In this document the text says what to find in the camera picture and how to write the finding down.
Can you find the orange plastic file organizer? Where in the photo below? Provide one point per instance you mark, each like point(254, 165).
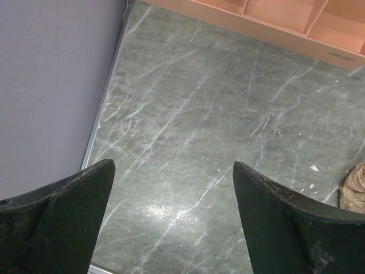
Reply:
point(331, 31)

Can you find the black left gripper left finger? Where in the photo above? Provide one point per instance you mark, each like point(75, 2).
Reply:
point(54, 229)

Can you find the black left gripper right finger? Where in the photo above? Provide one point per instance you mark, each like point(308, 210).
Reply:
point(287, 232)

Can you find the brown paper wrapped roll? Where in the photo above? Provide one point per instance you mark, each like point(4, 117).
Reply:
point(352, 191)

